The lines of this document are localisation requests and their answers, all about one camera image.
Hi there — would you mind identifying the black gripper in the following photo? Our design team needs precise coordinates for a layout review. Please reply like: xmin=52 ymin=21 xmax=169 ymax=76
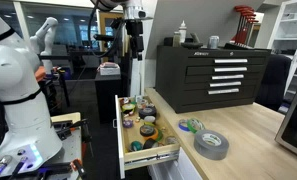
xmin=125 ymin=19 xmax=145 ymax=62

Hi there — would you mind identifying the green masking tape roll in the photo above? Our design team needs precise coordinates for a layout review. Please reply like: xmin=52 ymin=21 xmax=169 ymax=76
xmin=187 ymin=117 xmax=206 ymax=134

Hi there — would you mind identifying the lime and black tape roll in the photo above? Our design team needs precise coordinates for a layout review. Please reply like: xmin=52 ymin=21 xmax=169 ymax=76
xmin=121 ymin=103 xmax=137 ymax=115

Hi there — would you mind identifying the large black tape roll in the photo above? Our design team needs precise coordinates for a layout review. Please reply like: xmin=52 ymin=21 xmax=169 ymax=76
xmin=138 ymin=106 xmax=158 ymax=120

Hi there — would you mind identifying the purple tape roll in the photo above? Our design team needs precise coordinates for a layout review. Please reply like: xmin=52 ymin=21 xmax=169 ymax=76
xmin=122 ymin=118 xmax=135 ymax=129

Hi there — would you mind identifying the dark grey tape roll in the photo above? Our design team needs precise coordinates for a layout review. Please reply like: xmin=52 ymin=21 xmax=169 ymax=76
xmin=139 ymin=124 xmax=157 ymax=138

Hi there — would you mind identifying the wooden drawer with white front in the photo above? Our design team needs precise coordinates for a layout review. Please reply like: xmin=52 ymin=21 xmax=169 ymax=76
xmin=113 ymin=94 xmax=182 ymax=180

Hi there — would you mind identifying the orange tape roll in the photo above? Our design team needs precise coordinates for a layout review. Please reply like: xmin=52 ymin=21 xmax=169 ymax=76
xmin=139 ymin=130 xmax=159 ymax=140

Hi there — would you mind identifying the large green tape roll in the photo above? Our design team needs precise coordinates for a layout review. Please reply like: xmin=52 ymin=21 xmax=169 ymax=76
xmin=153 ymin=127 xmax=164 ymax=143

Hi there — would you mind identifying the blue masking tape roll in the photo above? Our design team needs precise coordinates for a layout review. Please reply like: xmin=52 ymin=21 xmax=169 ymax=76
xmin=178 ymin=118 xmax=192 ymax=133

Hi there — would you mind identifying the teal tape roll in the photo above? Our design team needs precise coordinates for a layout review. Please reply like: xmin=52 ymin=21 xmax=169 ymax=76
xmin=130 ymin=140 xmax=144 ymax=153

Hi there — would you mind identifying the thin grey tape roll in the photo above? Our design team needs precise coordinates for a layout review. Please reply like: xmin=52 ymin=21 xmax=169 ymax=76
xmin=164 ymin=135 xmax=180 ymax=146

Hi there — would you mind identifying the white box with pink lid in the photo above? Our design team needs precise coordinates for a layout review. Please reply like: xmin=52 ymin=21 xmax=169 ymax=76
xmin=99 ymin=61 xmax=122 ymax=77

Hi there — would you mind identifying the grey bottle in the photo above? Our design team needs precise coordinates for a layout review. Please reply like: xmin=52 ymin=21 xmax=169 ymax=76
xmin=172 ymin=31 xmax=182 ymax=48

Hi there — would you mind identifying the white squeeze bottle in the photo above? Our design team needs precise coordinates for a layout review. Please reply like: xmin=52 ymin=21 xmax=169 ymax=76
xmin=178 ymin=19 xmax=188 ymax=44

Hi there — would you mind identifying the black low cabinet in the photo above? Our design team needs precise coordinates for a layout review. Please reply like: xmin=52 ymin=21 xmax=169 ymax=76
xmin=94 ymin=71 xmax=125 ymax=125

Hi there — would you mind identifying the black tool on chest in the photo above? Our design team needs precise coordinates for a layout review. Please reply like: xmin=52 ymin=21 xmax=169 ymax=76
xmin=180 ymin=32 xmax=204 ymax=50

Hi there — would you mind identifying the black metal tool chest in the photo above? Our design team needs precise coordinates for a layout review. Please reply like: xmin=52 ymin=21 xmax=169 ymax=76
xmin=155 ymin=44 xmax=273 ymax=114

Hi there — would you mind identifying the silver metal can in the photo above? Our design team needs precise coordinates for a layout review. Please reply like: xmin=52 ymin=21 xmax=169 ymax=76
xmin=206 ymin=35 xmax=221 ymax=50

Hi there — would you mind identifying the black office chair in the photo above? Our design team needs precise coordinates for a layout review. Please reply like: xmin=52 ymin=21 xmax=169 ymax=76
xmin=254 ymin=53 xmax=293 ymax=112

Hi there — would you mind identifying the white shelf cabinet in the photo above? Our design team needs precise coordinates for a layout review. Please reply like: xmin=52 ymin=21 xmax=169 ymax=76
xmin=267 ymin=0 xmax=297 ymax=98

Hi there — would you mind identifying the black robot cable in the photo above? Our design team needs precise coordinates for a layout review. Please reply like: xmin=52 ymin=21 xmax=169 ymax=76
xmin=87 ymin=0 xmax=126 ymax=60

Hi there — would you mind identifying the silver chest drawer handle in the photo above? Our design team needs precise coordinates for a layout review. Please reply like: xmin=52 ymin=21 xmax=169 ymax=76
xmin=214 ymin=58 xmax=249 ymax=64
xmin=211 ymin=74 xmax=245 ymax=81
xmin=214 ymin=66 xmax=248 ymax=73
xmin=209 ymin=81 xmax=243 ymax=88
xmin=207 ymin=87 xmax=241 ymax=95

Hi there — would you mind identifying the red T-handle hex key set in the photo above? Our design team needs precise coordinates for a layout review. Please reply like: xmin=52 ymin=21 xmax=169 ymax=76
xmin=232 ymin=4 xmax=260 ymax=46

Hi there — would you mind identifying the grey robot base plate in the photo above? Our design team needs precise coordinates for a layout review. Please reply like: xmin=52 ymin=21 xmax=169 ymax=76
xmin=0 ymin=111 xmax=88 ymax=180

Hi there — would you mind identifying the silver metal table frame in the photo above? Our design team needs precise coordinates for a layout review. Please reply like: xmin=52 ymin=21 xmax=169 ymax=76
xmin=147 ymin=148 xmax=203 ymax=180

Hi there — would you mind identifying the wide grey duct tape roll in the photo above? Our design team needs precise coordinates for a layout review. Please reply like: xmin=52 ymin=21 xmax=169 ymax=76
xmin=193 ymin=129 xmax=230 ymax=161

